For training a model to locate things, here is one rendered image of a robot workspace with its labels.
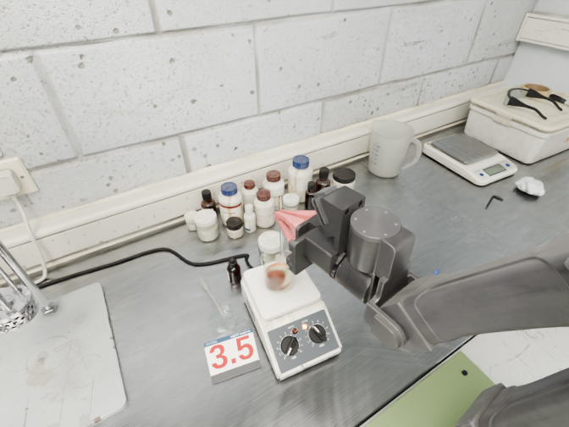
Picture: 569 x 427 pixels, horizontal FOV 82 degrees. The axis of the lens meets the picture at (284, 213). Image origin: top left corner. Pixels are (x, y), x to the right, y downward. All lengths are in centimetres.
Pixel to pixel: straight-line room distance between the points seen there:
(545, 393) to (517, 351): 43
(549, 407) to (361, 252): 20
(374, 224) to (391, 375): 36
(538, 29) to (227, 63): 126
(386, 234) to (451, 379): 33
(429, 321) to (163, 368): 49
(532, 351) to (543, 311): 52
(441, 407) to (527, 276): 36
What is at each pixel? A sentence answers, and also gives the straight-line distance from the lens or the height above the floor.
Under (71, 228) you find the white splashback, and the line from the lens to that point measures 91.
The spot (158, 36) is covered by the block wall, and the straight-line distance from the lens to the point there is 81.
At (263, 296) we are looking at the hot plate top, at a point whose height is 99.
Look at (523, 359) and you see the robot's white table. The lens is 80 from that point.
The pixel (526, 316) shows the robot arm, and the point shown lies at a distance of 32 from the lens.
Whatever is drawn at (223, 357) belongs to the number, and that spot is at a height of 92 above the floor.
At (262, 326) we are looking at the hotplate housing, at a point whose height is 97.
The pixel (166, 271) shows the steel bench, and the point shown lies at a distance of 83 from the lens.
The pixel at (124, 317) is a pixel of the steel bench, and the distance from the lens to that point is 78.
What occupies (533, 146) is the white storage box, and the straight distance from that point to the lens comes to 139.
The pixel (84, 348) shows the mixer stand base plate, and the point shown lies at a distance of 76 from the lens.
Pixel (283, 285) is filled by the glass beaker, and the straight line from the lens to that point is 61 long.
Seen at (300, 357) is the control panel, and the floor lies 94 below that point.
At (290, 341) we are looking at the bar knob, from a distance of 61.
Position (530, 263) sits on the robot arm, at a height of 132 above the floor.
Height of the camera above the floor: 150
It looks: 40 degrees down
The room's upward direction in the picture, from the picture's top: straight up
